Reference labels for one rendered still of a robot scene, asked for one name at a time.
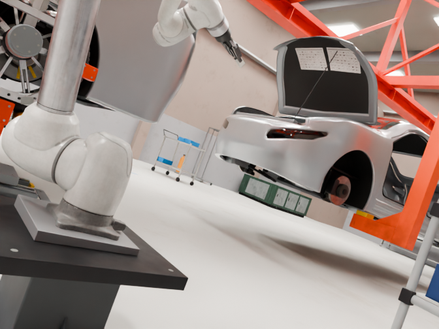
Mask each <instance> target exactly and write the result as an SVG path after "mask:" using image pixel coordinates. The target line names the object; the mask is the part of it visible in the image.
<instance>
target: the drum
mask: <svg viewBox="0 0 439 329"><path fill-rule="evenodd" d="M5 44H6V47H7V49H8V50H9V52H10V53H11V54H13V55H15V56H16V57H20V58H29V57H33V56H35V55H37V54H38V53H39V52H40V51H41V49H42V44H43V40H42V36H41V34H40V33H39V31H38V30H37V29H35V28H34V27H32V26H30V25H26V24H19V25H15V26H14V27H13V28H11V29H10V30H9V32H8V33H7V34H6V37H5Z"/></svg>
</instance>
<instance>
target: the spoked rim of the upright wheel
mask: <svg viewBox="0 0 439 329"><path fill-rule="evenodd" d="M47 10H52V11H54V12H57V8H56V7H54V6H52V5H51V4H48V7H47ZM13 12H14V21H15V25H19V24H20V22H19V16H18V9H17V8H14V7H13ZM0 21H1V22H0V28H1V29H2V30H3V31H4V33H3V35H2V36H0V40H1V45H0V54H2V53H5V54H6V55H7V56H9V58H8V59H7V61H6V62H5V64H4V65H3V67H2V68H1V70H0V78H1V77H2V75H3V74H4V72H5V71H6V69H7V67H8V66H9V65H10V63H11V61H12V60H16V61H18V63H19V68H20V78H21V83H22V91H13V92H15V93H18V94H21V95H23V96H28V95H30V94H32V93H36V92H38V91H39V90H40V88H38V89H34V90H31V91H30V86H29V77H28V71H27V60H30V59H31V60H32V61H33V62H34V63H35V64H36V66H38V68H39V69H40V70H41V71H42V72H44V67H43V66H42V65H41V64H40V63H39V62H38V61H37V60H36V58H35V57H34V56H33V57H29V58H20V57H16V56H15V55H13V54H11V53H10V52H9V50H7V49H6V44H5V37H6V34H7V33H8V32H9V30H10V29H11V28H12V27H9V25H8V24H7V23H6V22H5V21H4V19H2V17H0ZM41 36H42V39H47V38H49V37H51V36H52V33H49V34H45V35H41ZM46 52H48V49H46V48H43V47H42V49H41V51H40V52H39V54H42V55H45V56H47V55H48V54H47V53H46ZM23 69H24V71H25V80H26V86H27V89H26V88H25V83H24V74H23Z"/></svg>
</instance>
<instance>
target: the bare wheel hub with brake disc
mask: <svg viewBox="0 0 439 329"><path fill-rule="evenodd" d="M14 26H15V23H14V24H10V25H9V27H14ZM49 45H50V43H49V42H48V40H47V39H43V44H42V47H43V48H46V49H49ZM34 57H35V58H36V60H37V61H38V62H39V63H40V64H41V65H42V66H43V67H45V63H46V58H47V56H45V55H42V54H37V55H35V56H34ZM8 58H9V56H7V55H6V54H5V53H2V54H0V70H1V68H2V67H3V65H4V64H5V62H6V61H7V59H8ZM18 66H19V63H18V61H16V60H12V61H11V63H10V65H9V66H8V67H7V69H6V71H5V72H4V74H5V75H7V76H8V77H10V78H12V79H15V80H20V81H21V78H20V79H19V78H16V77H17V72H18ZM29 66H31V67H32V69H33V71H34V73H35V75H36V78H34V77H33V75H32V73H31V71H30V70H29ZM27 71H28V77H29V81H32V80H36V79H38V78H40V77H41V76H43V72H42V71H41V70H40V69H39V68H38V66H36V64H35V63H34V62H33V61H32V60H31V59H30V60H27ZM23 74H24V81H26V80H25V71H24V69H23Z"/></svg>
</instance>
